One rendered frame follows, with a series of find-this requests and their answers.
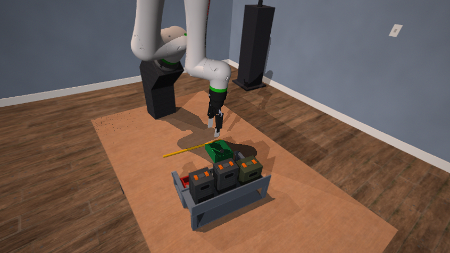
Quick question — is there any red open bin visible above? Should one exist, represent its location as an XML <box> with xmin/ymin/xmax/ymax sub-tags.
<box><xmin>180</xmin><ymin>176</ymin><xmax>189</xmax><ymax>188</ymax></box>

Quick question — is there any green bin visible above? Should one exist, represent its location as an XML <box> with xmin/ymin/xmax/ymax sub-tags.
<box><xmin>205</xmin><ymin>140</ymin><xmax>234</xmax><ymax>163</ymax></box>

